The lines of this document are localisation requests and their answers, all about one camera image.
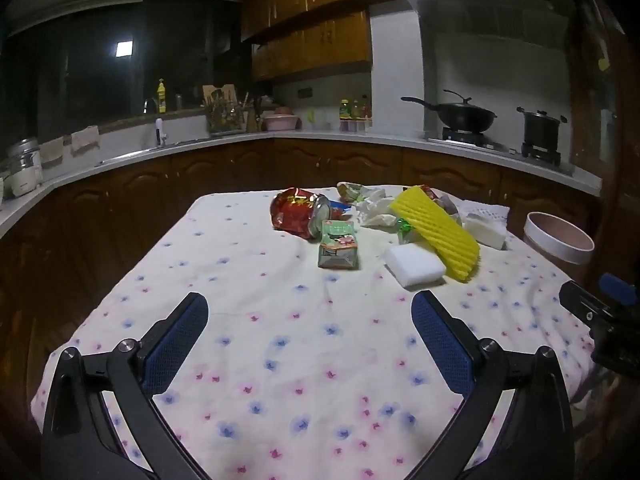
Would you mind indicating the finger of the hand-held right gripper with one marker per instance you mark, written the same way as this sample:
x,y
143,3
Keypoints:
x,y
585,307
620,290

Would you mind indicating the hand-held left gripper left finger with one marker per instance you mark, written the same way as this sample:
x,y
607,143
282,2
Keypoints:
x,y
175,345

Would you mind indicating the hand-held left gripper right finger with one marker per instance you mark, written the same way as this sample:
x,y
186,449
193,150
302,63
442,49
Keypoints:
x,y
442,345

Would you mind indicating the white round trash bin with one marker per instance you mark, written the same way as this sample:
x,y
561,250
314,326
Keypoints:
x,y
555,245

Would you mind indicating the white paper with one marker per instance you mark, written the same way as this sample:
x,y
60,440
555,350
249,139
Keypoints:
x,y
377,210

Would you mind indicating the white foam block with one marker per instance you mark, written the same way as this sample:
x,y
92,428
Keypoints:
x,y
414,266

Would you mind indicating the floral white tablecloth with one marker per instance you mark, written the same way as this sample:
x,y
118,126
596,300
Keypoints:
x,y
280,320

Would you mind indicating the yellow foam net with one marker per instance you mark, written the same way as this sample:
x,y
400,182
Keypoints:
x,y
432,230

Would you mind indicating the white foam box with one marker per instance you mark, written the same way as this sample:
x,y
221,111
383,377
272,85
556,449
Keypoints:
x,y
485,232

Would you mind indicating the small green wrapper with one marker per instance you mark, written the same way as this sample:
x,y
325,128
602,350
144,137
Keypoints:
x,y
405,230

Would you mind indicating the white lace cloth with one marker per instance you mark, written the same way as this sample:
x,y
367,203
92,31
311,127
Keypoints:
x,y
487,208

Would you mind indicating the green snack packet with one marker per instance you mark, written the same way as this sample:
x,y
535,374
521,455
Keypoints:
x,y
339,245

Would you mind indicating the wooden glass door cabinet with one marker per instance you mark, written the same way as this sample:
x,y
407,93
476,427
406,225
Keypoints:
x,y
600,125

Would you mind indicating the blue packet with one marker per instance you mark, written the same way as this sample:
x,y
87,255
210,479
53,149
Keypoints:
x,y
340,207

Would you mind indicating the dark red snack bag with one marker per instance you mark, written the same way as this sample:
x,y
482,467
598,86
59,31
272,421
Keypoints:
x,y
292,212

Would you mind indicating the black cooking pot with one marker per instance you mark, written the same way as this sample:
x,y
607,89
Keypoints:
x,y
542,130

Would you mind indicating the brown green snack wrapper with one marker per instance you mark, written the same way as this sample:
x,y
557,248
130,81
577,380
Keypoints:
x,y
352,191

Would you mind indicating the crushed drink can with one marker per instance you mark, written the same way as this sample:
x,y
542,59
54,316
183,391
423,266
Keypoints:
x,y
320,215

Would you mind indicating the gas stove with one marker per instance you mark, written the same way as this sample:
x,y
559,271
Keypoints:
x,y
492,145

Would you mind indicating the wooden lower cabinets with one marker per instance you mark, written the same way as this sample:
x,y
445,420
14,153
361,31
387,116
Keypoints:
x,y
350,162

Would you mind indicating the wooden cabinets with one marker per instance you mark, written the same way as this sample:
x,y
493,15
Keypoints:
x,y
310,20
350,162

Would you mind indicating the white faucet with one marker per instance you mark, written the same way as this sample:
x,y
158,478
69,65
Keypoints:
x,y
160,132

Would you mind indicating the beige hanging towel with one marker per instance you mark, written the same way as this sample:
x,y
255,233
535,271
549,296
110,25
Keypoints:
x,y
51,151
85,140

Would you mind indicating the black wok with lid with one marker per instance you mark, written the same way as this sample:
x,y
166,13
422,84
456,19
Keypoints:
x,y
465,116

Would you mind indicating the white rice cooker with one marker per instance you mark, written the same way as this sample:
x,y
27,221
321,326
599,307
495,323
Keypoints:
x,y
25,170

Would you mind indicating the utensil rack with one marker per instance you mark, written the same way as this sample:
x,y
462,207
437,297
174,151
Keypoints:
x,y
227,120

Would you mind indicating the pink basin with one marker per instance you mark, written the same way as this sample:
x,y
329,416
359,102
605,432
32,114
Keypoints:
x,y
281,122

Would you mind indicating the yellow dish soap bottle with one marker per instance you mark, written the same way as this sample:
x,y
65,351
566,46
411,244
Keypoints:
x,y
161,97

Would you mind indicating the dark sauce bottle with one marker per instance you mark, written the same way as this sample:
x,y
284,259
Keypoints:
x,y
365,108

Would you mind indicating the wooden cutting board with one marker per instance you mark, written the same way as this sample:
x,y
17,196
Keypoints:
x,y
218,95

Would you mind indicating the dark window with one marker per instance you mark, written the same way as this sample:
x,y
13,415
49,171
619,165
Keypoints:
x,y
100,70

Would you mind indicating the wooden upper cabinets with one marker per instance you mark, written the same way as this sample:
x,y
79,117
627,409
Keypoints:
x,y
310,20

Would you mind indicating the wall outlet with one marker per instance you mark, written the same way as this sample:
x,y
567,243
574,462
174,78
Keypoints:
x,y
304,93

